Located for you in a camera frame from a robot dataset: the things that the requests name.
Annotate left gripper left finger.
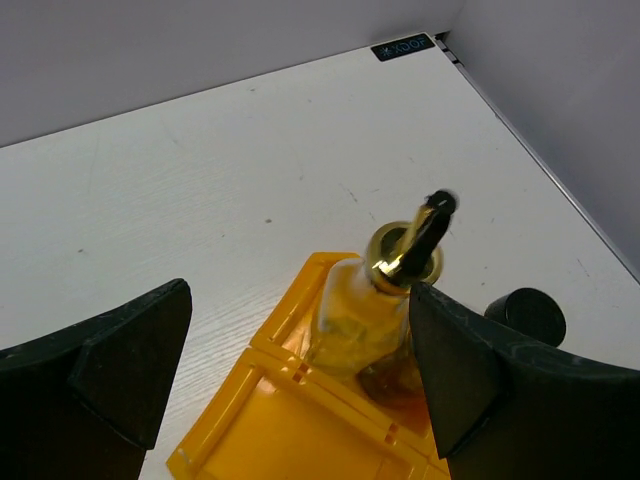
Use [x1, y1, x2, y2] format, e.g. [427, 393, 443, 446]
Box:
[1, 279, 192, 479]

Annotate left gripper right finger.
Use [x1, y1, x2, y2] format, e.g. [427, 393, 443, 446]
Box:
[409, 285, 639, 479]

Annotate black cap chili sauce bottle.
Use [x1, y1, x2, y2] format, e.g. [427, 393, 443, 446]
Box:
[484, 288, 566, 347]

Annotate clear square oil bottle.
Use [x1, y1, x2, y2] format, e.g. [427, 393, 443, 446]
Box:
[305, 189, 458, 409]

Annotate yellow four-compartment bin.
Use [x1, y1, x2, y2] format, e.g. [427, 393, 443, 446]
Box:
[166, 252, 450, 479]

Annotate right blue logo sticker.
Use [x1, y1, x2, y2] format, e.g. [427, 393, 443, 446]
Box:
[371, 33, 436, 62]

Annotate aluminium table frame rail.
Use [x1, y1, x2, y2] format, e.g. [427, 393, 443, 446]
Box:
[433, 31, 640, 286]

